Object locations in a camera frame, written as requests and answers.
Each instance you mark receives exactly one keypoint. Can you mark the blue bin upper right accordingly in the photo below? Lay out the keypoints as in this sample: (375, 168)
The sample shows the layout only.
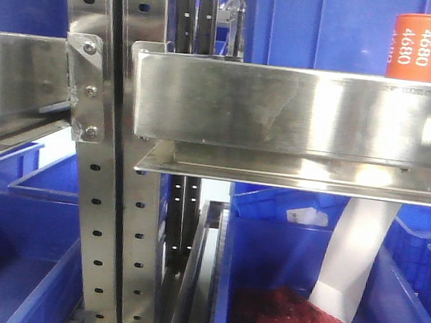
(341, 35)

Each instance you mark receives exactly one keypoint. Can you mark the steel shelf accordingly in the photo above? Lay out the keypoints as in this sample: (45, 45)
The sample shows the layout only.
(353, 134)
(34, 89)

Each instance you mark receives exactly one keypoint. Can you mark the blue bin lower right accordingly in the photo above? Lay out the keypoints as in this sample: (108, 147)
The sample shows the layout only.
(261, 254)

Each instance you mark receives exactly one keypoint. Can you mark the blue bin rear middle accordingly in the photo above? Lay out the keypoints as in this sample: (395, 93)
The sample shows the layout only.
(285, 205)

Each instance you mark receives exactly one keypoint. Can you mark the orange cylindrical capacitor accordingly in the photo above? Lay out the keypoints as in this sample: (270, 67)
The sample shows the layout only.
(410, 50)

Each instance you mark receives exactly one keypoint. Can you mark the white paper strip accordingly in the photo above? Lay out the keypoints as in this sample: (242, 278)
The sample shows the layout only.
(350, 255)

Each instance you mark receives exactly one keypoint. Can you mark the blue bin far right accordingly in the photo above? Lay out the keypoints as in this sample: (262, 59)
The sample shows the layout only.
(407, 242)

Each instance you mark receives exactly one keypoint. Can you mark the blue bin lower left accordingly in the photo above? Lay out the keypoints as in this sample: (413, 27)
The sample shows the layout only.
(40, 261)

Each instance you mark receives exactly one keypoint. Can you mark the steel shelf upright post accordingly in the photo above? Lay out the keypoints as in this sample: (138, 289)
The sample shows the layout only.
(121, 227)

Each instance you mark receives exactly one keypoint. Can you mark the steel left shelf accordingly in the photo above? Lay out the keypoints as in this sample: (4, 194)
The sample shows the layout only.
(34, 89)

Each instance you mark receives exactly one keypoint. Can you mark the steel right shelf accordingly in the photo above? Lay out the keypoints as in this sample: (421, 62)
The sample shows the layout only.
(353, 134)

